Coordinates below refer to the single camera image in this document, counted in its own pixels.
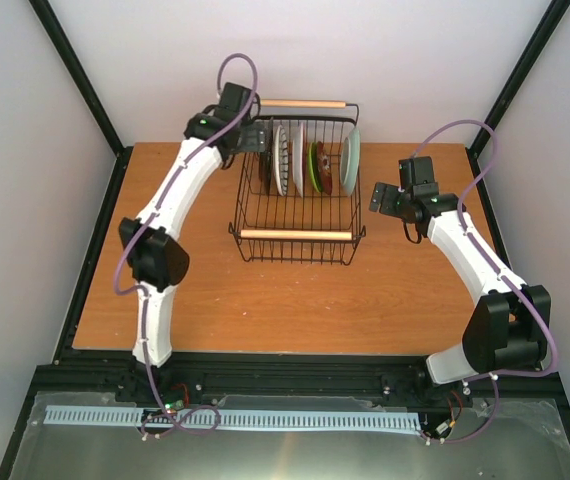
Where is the dark red flower plate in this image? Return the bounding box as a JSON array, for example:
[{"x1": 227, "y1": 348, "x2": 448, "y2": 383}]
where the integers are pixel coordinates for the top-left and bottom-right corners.
[{"x1": 316, "y1": 142, "x2": 333, "y2": 195}]

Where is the black rimmed beige plate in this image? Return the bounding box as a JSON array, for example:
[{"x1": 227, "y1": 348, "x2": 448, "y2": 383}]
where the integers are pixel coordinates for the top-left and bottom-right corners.
[{"x1": 259, "y1": 122, "x2": 273, "y2": 195}]

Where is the left black frame post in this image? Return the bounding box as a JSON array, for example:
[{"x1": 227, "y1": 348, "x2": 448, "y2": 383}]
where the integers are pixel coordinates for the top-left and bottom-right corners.
[{"x1": 27, "y1": 0, "x2": 127, "y2": 156}]

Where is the black frame post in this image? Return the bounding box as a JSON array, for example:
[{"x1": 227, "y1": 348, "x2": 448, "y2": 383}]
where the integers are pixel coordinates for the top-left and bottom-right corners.
[
  {"x1": 27, "y1": 0, "x2": 127, "y2": 156},
  {"x1": 468, "y1": 0, "x2": 570, "y2": 154}
]

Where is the green striped rim plate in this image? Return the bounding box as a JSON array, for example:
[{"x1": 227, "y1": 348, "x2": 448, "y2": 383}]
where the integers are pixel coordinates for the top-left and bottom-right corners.
[{"x1": 273, "y1": 125, "x2": 289, "y2": 196}]

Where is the right black frame post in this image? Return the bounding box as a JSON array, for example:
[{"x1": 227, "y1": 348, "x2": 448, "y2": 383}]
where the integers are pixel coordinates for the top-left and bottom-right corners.
[{"x1": 468, "y1": 0, "x2": 570, "y2": 154}]

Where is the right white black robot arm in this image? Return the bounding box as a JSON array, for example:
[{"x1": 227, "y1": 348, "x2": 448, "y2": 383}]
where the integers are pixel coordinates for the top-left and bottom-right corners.
[{"x1": 370, "y1": 157, "x2": 558, "y2": 385}]

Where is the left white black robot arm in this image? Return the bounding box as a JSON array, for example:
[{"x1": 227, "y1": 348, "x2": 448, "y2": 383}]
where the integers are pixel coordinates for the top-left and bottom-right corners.
[{"x1": 114, "y1": 83, "x2": 256, "y2": 403}]

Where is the plain lime green plate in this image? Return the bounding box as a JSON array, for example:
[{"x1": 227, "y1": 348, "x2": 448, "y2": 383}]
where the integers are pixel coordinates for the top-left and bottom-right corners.
[{"x1": 307, "y1": 142, "x2": 322, "y2": 193}]

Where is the mint green flower plate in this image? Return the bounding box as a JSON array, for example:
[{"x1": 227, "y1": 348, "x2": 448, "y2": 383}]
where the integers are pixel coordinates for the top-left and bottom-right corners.
[{"x1": 340, "y1": 128, "x2": 361, "y2": 196}]

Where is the red and teal flower plate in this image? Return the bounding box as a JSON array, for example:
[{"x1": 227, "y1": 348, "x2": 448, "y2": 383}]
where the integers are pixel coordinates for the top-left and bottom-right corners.
[{"x1": 292, "y1": 123, "x2": 305, "y2": 197}]

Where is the black wire dish rack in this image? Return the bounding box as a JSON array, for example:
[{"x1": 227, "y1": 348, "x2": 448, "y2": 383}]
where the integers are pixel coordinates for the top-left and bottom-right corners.
[{"x1": 228, "y1": 100, "x2": 366, "y2": 265}]

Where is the light blue slotted cable duct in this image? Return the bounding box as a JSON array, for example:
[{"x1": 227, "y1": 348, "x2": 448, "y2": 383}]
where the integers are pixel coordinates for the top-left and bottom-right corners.
[{"x1": 43, "y1": 405, "x2": 421, "y2": 435}]

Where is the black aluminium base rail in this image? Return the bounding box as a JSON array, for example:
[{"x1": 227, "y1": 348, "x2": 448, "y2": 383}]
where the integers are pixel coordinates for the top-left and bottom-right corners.
[{"x1": 34, "y1": 349, "x2": 564, "y2": 411}]

